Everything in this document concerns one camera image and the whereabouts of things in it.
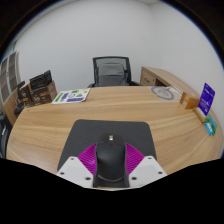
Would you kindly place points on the dark grey mouse pad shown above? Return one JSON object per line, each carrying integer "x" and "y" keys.
{"x": 86, "y": 133}

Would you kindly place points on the black computer mouse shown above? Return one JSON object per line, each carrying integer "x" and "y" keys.
{"x": 110, "y": 160}

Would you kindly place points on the orange small box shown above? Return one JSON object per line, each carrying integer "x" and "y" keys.
{"x": 189, "y": 100}

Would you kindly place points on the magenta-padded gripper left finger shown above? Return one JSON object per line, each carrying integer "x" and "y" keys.
{"x": 74, "y": 169}

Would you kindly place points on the wooden side desk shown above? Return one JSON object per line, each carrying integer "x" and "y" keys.
{"x": 163, "y": 76}

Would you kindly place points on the grey backpack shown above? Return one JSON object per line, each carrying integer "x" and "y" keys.
{"x": 111, "y": 75}

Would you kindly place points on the purple card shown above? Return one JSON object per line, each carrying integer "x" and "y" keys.
{"x": 206, "y": 98}

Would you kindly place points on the black mesh office chair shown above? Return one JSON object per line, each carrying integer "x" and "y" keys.
{"x": 96, "y": 71}

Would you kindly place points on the teal small pack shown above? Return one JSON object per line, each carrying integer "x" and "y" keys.
{"x": 209, "y": 129}

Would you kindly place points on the printed paper sheet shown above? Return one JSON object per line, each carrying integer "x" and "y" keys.
{"x": 70, "y": 96}

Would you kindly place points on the black open-top box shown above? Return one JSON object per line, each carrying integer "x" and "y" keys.
{"x": 40, "y": 80}

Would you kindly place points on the green small pack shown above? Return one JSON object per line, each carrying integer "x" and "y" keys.
{"x": 213, "y": 122}

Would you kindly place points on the large brown cardboard box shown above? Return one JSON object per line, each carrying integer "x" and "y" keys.
{"x": 45, "y": 96}

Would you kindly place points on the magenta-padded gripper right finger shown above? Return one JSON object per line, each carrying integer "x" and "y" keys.
{"x": 148, "y": 169}

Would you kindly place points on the small brown cardboard box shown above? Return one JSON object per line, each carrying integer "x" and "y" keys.
{"x": 26, "y": 96}

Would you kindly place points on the wooden shelf unit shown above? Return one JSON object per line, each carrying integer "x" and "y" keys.
{"x": 8, "y": 80}

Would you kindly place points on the clear bag with round print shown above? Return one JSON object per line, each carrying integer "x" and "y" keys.
{"x": 165, "y": 93}

